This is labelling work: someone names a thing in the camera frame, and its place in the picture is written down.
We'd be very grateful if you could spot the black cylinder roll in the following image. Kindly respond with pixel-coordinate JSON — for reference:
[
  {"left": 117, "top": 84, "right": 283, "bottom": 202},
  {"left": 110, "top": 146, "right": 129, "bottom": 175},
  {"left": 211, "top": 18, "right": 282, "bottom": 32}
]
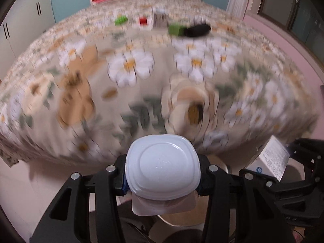
[{"left": 183, "top": 24, "right": 211, "bottom": 38}]

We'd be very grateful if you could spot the white yogurt cup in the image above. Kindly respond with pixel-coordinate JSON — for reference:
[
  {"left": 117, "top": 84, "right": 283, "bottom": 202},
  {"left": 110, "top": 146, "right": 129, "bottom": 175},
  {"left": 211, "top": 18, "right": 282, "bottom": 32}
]
[{"left": 125, "top": 134, "right": 201, "bottom": 216}]

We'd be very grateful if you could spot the green cube block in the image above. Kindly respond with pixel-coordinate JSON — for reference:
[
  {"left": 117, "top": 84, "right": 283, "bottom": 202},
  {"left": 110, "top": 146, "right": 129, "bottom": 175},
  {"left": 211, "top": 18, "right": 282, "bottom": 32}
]
[{"left": 168, "top": 24, "right": 187, "bottom": 37}]

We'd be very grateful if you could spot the red toy block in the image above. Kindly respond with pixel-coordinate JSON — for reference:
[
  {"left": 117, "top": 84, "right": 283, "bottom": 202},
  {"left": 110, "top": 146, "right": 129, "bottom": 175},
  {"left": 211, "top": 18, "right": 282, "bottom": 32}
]
[{"left": 139, "top": 17, "right": 148, "bottom": 26}]

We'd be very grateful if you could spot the white milk carton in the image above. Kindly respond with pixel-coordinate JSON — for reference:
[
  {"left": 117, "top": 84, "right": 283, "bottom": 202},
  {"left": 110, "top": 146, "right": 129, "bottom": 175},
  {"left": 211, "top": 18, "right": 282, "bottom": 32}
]
[{"left": 245, "top": 135, "right": 290, "bottom": 182}]

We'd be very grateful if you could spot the floral bed cover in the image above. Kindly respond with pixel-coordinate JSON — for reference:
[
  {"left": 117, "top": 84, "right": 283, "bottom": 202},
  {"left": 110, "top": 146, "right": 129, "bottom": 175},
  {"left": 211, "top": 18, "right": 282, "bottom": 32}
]
[{"left": 1, "top": 0, "right": 318, "bottom": 166}]

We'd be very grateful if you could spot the white wardrobe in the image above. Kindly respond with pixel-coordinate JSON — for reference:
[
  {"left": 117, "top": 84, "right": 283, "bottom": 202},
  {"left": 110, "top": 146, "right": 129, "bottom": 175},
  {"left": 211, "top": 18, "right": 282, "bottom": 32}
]
[{"left": 1, "top": 0, "right": 55, "bottom": 80}]

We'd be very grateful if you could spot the dark framed window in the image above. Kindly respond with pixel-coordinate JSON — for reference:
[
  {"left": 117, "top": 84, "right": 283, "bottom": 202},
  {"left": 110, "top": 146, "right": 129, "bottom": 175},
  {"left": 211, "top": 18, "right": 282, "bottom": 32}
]
[{"left": 258, "top": 0, "right": 323, "bottom": 49}]

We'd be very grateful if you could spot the green toy brick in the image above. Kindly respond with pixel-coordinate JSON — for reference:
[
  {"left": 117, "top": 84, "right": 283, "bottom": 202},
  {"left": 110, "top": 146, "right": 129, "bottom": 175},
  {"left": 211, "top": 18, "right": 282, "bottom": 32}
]
[{"left": 114, "top": 15, "right": 128, "bottom": 26}]

